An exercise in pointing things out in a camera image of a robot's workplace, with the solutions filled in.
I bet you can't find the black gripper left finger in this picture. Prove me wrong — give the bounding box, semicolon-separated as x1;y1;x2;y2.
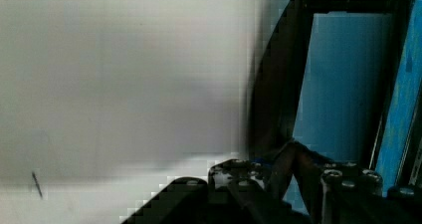
122;141;313;224

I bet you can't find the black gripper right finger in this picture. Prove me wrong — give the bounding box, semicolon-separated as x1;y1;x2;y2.
294;141;421;224

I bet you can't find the black oven door handle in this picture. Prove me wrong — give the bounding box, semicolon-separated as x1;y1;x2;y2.
247;0;398;159

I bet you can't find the black toaster oven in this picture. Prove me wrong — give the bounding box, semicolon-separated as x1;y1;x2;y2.
247;0;422;215

